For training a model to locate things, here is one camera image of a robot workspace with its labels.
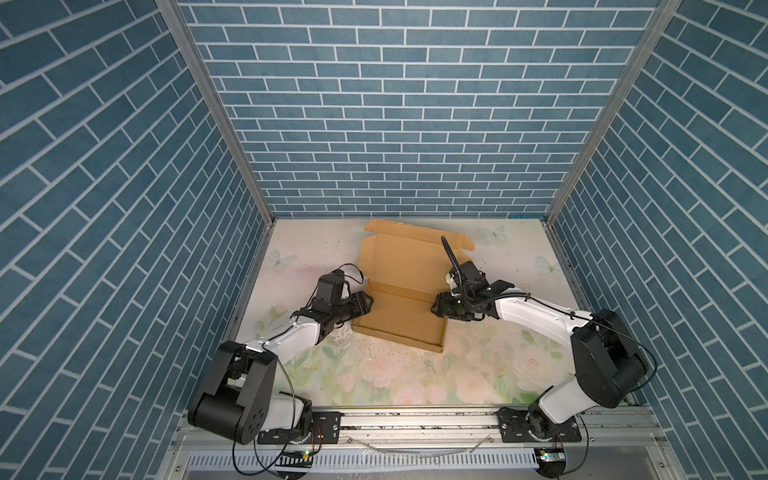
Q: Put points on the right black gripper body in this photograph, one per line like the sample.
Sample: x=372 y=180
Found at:
x=456 y=306

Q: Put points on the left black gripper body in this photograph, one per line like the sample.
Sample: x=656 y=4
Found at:
x=348 y=309

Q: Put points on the brown cardboard box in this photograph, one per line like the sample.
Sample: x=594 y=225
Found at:
x=406 y=267

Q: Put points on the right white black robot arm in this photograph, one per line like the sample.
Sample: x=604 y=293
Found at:
x=607 y=362

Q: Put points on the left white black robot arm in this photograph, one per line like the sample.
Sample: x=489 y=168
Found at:
x=235 y=398

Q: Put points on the floral table mat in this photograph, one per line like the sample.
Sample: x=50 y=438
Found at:
x=482 y=363

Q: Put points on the left green circuit board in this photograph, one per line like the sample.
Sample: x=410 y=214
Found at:
x=296 y=459

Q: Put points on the green circuit board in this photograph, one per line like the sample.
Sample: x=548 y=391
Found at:
x=296 y=459
x=551 y=455

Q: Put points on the right green circuit board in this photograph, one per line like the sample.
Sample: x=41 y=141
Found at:
x=551 y=455

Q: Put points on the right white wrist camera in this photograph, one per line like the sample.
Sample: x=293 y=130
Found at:
x=452 y=280

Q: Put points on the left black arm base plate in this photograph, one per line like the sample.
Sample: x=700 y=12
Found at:
x=322 y=427

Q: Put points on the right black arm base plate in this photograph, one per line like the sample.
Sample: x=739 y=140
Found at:
x=524 y=426

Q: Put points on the white slotted cable duct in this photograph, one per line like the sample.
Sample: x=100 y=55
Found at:
x=358 y=461

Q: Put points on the aluminium mounting rail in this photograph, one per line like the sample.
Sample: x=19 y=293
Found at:
x=461 y=427

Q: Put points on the left aluminium corner post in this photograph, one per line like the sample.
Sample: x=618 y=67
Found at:
x=173 y=17

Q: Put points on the aluminium corner post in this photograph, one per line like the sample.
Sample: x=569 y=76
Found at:
x=657 y=25
x=173 y=17

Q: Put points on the right aluminium corner post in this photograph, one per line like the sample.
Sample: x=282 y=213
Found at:
x=657 y=25

